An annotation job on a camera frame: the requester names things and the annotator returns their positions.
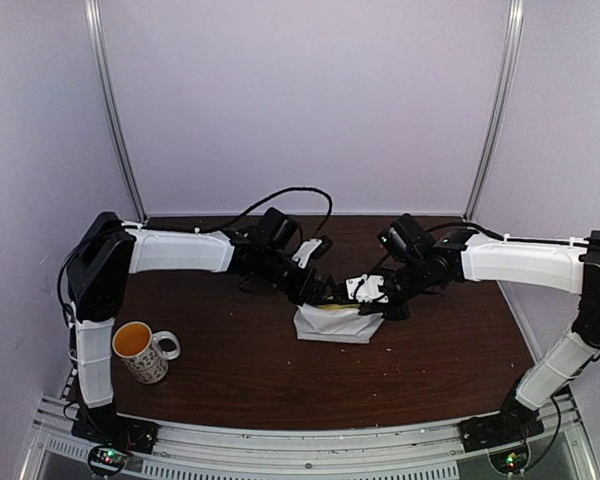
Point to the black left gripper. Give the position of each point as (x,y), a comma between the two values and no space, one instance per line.
(303,293)

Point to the aluminium front rail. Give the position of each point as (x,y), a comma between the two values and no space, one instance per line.
(432,450)

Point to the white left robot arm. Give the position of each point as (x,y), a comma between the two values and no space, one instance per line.
(97,269)

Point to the white paper bag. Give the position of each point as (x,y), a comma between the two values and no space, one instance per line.
(336,326)

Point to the patterned mug orange inside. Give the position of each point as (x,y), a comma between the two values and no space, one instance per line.
(146,354)

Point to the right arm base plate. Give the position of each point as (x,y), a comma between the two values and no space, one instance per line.
(487,432)

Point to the left aluminium corner post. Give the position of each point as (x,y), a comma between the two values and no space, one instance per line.
(113,118)

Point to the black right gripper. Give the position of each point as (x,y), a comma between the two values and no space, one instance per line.
(399,314)

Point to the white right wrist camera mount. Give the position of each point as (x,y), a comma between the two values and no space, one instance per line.
(366,288)

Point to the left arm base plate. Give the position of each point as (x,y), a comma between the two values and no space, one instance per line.
(123,433)

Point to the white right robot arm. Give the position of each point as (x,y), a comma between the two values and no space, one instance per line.
(461,251)

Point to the right aluminium corner post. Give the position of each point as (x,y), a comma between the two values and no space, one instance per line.
(508,65)

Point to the aluminium corner post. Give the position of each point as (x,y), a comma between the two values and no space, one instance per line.
(113,118)
(508,65)

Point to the yellow sponge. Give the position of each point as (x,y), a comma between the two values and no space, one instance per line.
(332,306)

